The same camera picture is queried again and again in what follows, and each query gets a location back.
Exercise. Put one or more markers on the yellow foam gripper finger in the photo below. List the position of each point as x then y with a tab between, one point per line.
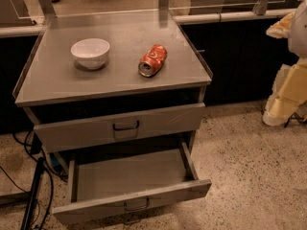
289	92

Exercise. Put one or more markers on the grey drawer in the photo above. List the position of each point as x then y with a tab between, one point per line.
128	177
82	133

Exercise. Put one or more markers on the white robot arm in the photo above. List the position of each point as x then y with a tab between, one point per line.
293	26

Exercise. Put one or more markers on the grey metal drawer cabinet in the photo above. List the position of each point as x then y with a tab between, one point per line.
54	88

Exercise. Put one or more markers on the grey top drawer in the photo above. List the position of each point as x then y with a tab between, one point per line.
82	133

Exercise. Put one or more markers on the crushed orange soda can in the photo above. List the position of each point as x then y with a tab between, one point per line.
152	61

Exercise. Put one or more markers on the white ceramic bowl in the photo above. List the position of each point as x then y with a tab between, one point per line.
91	53

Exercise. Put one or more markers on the black metal floor bar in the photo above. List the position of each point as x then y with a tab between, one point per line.
28	215

